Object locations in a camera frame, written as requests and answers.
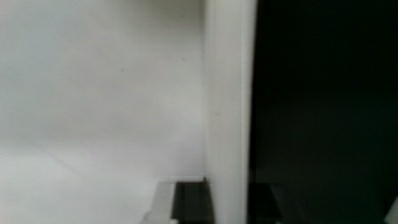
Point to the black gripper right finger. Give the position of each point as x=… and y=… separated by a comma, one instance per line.
x=272, y=210

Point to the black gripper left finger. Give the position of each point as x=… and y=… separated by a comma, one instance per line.
x=182, y=203

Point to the white square tabletop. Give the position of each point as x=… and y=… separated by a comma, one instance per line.
x=125, y=92

